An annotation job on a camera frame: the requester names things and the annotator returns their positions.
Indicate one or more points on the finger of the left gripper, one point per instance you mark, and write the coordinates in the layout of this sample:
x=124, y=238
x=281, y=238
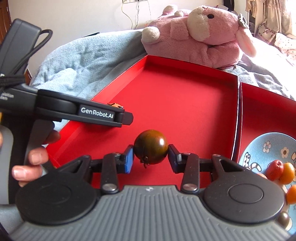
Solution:
x=58, y=106

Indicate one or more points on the left hand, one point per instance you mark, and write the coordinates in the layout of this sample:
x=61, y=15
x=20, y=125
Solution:
x=27, y=173

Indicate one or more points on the orange mandarin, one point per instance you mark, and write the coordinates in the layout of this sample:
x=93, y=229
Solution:
x=291, y=195

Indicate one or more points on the large dark tomato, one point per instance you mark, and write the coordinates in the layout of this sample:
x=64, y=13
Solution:
x=150, y=147

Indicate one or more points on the blue floral plate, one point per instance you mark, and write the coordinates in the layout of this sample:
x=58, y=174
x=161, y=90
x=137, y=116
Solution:
x=267, y=148

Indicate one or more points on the small yellow kumquat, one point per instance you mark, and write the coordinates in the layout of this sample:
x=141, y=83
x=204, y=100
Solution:
x=288, y=174

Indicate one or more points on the large red tray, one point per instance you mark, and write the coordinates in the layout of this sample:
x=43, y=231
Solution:
x=194, y=106

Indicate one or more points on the polka dot pillow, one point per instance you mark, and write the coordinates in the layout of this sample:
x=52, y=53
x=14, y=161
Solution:
x=287, y=46

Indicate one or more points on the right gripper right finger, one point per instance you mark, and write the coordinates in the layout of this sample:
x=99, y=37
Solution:
x=229, y=191

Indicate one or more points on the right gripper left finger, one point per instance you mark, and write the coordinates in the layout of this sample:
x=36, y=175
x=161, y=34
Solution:
x=68, y=193

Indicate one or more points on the red tomato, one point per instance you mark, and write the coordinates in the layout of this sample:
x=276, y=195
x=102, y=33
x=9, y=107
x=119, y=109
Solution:
x=274, y=170

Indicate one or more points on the blue fleece blanket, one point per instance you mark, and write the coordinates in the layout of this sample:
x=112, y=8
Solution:
x=86, y=65

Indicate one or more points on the pink plush bunny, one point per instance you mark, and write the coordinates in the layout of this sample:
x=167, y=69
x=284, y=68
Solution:
x=206, y=36

